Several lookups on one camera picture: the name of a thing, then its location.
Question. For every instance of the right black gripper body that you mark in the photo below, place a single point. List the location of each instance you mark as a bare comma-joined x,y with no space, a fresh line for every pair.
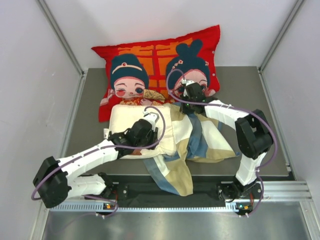
187,108

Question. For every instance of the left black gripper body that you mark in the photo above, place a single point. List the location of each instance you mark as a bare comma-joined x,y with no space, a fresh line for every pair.
150,139

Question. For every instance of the cream bear print pillow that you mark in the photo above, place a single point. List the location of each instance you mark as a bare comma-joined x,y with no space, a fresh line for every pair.
124,116

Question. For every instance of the blue beige checked pillowcase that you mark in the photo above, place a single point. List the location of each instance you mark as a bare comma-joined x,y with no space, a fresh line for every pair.
190,137

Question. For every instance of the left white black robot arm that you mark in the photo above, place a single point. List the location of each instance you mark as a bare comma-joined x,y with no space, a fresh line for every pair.
60,179

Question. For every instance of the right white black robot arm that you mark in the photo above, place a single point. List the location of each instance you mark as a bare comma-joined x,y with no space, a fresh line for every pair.
254,135

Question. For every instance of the red cartoon couple pillow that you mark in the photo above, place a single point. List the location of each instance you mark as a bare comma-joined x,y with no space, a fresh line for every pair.
142,73

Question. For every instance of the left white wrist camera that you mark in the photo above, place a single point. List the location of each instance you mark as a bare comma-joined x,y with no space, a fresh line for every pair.
151,117

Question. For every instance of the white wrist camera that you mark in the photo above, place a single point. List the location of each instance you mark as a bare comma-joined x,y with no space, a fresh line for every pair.
151,117
189,87

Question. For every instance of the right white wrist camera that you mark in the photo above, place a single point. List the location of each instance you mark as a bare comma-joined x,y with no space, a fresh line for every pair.
189,87

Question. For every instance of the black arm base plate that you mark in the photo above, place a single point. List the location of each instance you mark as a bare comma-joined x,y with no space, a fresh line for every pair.
141,191

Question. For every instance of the right aluminium frame post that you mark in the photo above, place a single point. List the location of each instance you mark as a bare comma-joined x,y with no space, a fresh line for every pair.
298,4

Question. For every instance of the aluminium frame post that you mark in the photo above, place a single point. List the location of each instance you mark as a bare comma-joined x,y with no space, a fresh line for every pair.
298,4
44,7

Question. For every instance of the left aluminium frame post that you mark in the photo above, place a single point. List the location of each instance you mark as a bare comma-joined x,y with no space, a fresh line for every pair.
44,7

